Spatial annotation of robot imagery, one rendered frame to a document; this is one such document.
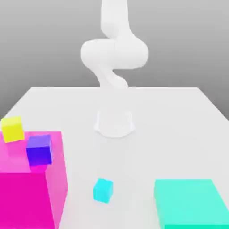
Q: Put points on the small yellow cube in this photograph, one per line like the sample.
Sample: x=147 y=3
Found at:
x=12 y=129

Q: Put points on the small cyan cube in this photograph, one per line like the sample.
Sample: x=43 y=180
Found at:
x=103 y=191

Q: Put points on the small blue cube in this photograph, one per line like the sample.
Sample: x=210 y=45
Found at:
x=39 y=152

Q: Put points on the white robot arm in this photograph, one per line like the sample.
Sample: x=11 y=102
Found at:
x=114 y=53

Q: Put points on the large turquoise box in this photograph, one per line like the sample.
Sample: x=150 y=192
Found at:
x=189 y=200

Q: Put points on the large magenta box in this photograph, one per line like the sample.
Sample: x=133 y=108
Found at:
x=23 y=196

